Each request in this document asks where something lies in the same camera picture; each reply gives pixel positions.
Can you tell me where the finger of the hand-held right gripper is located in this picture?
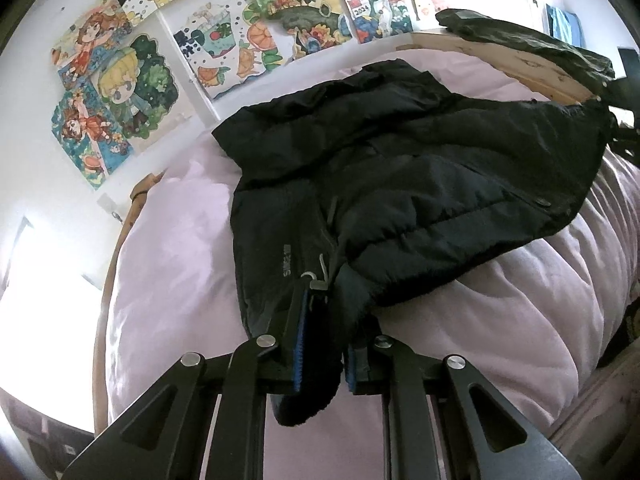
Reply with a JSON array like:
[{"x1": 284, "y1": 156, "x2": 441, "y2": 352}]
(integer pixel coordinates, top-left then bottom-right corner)
[{"x1": 607, "y1": 122, "x2": 640, "y2": 143}]

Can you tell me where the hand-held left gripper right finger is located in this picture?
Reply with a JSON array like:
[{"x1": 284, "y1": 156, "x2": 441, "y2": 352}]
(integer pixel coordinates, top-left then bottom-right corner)
[{"x1": 345, "y1": 332, "x2": 583, "y2": 480}]

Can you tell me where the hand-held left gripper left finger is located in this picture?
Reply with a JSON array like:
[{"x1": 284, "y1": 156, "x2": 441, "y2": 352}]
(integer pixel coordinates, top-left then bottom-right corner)
[{"x1": 60, "y1": 287, "x2": 327, "y2": 480}]

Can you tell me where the black padded jacket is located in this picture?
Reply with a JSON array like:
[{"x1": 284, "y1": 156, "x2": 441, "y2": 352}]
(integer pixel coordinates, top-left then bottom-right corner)
[{"x1": 212, "y1": 58, "x2": 618, "y2": 428}]

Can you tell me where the blue hanging cloth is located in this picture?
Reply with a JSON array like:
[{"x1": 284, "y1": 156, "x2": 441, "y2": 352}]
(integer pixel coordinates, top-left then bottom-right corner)
[{"x1": 545, "y1": 4, "x2": 585, "y2": 47}]

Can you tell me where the dark green garment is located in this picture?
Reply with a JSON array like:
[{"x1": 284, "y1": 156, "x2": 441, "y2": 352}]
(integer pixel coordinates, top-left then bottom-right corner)
[{"x1": 435, "y1": 7, "x2": 616, "y2": 86}]

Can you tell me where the pink blanket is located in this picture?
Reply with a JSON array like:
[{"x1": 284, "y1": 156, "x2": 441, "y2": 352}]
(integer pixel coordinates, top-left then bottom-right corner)
[{"x1": 102, "y1": 50, "x2": 640, "y2": 480}]

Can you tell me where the bright window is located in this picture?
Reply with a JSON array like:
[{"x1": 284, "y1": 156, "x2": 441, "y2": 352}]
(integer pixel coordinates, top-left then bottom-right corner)
[{"x1": 0, "y1": 215, "x2": 108, "y2": 431}]

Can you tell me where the wooden bed frame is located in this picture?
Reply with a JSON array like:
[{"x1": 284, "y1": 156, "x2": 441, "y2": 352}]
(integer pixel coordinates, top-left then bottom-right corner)
[{"x1": 92, "y1": 30, "x2": 640, "y2": 480}]

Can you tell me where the group of colourful wall drawings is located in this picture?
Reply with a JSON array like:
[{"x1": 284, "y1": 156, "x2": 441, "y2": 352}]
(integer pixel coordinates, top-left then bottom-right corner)
[{"x1": 50, "y1": 0, "x2": 451, "y2": 191}]

